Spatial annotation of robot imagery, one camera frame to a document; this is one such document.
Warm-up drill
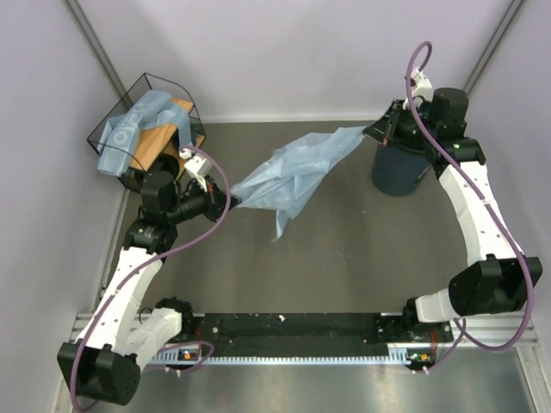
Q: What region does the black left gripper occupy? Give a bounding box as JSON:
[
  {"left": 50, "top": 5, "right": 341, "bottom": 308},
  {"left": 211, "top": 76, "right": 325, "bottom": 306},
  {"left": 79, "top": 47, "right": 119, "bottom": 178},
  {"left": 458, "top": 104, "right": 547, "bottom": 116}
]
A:
[{"left": 167, "top": 175, "right": 242, "bottom": 224}]

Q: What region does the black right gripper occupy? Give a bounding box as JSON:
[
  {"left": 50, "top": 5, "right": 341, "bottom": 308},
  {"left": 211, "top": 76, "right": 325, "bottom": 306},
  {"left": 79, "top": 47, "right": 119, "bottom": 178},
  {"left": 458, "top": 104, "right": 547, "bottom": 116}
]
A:
[{"left": 362, "top": 100, "right": 437, "bottom": 148}]

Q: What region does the dark blue trash bin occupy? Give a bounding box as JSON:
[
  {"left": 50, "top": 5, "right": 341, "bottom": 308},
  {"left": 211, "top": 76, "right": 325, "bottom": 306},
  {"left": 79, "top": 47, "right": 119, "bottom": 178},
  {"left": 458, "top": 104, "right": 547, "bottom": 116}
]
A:
[{"left": 371, "top": 145, "right": 430, "bottom": 197}]

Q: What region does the light blue printed trash bag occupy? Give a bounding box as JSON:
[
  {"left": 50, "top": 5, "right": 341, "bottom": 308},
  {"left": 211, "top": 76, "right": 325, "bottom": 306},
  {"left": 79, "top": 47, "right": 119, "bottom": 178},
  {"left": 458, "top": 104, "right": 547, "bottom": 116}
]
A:
[{"left": 96, "top": 89, "right": 195, "bottom": 177}]

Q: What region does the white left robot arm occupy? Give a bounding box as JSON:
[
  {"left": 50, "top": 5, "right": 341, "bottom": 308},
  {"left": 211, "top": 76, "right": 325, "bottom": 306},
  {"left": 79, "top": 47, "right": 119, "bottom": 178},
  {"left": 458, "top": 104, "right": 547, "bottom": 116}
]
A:
[{"left": 57, "top": 171, "right": 241, "bottom": 410}]

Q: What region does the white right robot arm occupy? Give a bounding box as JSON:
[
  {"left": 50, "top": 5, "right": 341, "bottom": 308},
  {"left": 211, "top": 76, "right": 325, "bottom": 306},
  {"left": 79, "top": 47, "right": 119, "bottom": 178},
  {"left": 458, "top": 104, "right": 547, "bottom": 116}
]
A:
[{"left": 363, "top": 88, "right": 543, "bottom": 341}]

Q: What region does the black bowl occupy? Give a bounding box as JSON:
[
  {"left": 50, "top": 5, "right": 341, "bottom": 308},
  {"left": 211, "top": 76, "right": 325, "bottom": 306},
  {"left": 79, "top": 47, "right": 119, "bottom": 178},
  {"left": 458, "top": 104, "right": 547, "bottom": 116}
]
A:
[{"left": 149, "top": 153, "right": 180, "bottom": 178}]

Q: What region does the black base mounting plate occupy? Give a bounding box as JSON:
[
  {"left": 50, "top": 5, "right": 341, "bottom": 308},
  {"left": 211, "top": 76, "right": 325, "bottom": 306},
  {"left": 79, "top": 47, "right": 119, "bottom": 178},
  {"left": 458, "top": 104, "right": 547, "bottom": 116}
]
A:
[{"left": 189, "top": 312, "right": 453, "bottom": 358}]

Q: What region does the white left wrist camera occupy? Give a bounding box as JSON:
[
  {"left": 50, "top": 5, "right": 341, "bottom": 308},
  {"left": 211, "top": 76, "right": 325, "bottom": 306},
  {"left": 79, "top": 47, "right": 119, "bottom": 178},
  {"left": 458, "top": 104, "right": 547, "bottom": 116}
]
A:
[{"left": 179, "top": 148, "right": 213, "bottom": 192}]

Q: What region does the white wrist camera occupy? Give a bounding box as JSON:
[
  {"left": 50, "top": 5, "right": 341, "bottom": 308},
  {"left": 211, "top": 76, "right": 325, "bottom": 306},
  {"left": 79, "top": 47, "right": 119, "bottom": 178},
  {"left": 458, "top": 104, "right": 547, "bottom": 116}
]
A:
[
  {"left": 179, "top": 148, "right": 213, "bottom": 192},
  {"left": 406, "top": 67, "right": 433, "bottom": 102}
]

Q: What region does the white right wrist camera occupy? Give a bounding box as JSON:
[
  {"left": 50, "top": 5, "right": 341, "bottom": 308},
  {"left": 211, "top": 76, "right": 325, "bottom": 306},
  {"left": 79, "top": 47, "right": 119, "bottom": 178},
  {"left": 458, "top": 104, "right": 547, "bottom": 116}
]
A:
[{"left": 406, "top": 67, "right": 433, "bottom": 102}]

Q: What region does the black wire shelf rack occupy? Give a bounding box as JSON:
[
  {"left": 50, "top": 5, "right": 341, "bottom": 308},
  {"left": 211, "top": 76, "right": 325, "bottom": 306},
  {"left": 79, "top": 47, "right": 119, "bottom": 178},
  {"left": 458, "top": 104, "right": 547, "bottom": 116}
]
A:
[{"left": 87, "top": 73, "right": 206, "bottom": 193}]

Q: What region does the aluminium frame rail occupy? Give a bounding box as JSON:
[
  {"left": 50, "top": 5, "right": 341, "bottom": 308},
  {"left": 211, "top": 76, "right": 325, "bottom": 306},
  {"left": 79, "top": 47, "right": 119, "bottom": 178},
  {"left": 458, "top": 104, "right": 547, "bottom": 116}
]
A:
[{"left": 71, "top": 311, "right": 539, "bottom": 367}]

